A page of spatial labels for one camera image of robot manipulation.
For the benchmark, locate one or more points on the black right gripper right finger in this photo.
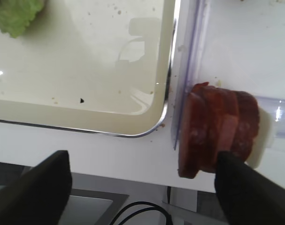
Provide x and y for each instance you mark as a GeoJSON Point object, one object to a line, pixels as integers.
{"type": "Point", "coordinates": [246, 197]}

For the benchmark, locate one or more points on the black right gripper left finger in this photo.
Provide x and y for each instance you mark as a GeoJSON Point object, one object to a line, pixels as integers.
{"type": "Point", "coordinates": [40, 196]}

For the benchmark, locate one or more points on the stack of sausage slices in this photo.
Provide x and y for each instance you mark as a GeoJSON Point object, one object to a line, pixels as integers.
{"type": "Point", "coordinates": [214, 120]}

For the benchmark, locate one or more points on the lettuce leaf on tray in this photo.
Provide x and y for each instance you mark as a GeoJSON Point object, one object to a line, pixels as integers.
{"type": "Point", "coordinates": [16, 15]}

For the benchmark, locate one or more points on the white foam stopper right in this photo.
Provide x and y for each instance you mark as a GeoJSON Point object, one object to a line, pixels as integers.
{"type": "Point", "coordinates": [264, 139]}

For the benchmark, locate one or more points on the lower right clear holder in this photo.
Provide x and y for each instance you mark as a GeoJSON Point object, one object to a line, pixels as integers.
{"type": "Point", "coordinates": [275, 107]}

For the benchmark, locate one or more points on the cream metal tray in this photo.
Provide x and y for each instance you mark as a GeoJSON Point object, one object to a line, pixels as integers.
{"type": "Point", "coordinates": [94, 66]}

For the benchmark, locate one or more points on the right long clear divider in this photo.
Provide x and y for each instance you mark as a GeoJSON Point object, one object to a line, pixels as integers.
{"type": "Point", "coordinates": [191, 33]}

